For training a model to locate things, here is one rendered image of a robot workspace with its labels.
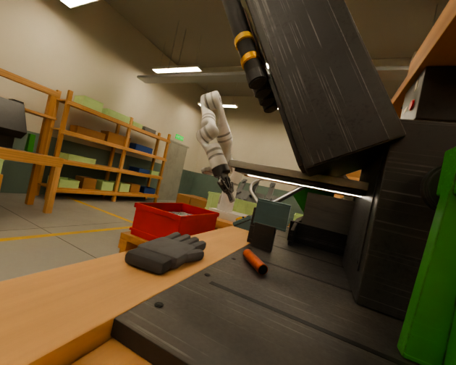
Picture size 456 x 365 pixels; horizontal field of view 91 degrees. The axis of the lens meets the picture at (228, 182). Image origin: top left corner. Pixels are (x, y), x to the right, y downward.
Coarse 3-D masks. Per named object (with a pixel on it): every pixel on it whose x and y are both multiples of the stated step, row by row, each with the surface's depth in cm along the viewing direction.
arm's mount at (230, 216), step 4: (208, 208) 136; (212, 208) 138; (220, 212) 133; (224, 212) 132; (228, 212) 133; (232, 212) 141; (236, 212) 149; (220, 216) 133; (224, 216) 132; (228, 216) 131; (232, 216) 131; (236, 216) 130; (240, 216) 129; (244, 216) 134; (228, 220) 131; (232, 220) 130
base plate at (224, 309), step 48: (288, 240) 84; (192, 288) 33; (240, 288) 36; (288, 288) 40; (336, 288) 45; (144, 336) 22; (192, 336) 23; (240, 336) 25; (288, 336) 26; (336, 336) 29; (384, 336) 31
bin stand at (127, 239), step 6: (126, 234) 83; (120, 240) 83; (126, 240) 82; (132, 240) 81; (138, 240) 80; (144, 240) 80; (120, 246) 83; (126, 246) 82; (132, 246) 85; (120, 252) 83
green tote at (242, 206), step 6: (210, 192) 196; (210, 198) 196; (216, 198) 192; (210, 204) 194; (216, 204) 191; (234, 204) 182; (240, 204) 179; (246, 204) 176; (252, 204) 173; (234, 210) 181; (240, 210) 178; (246, 210) 175; (252, 210) 173
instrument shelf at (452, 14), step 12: (444, 24) 51; (444, 36) 52; (432, 48) 56; (444, 48) 55; (420, 60) 63; (432, 60) 60; (444, 60) 59; (420, 72) 66; (408, 84) 72; (396, 96) 83; (396, 108) 89
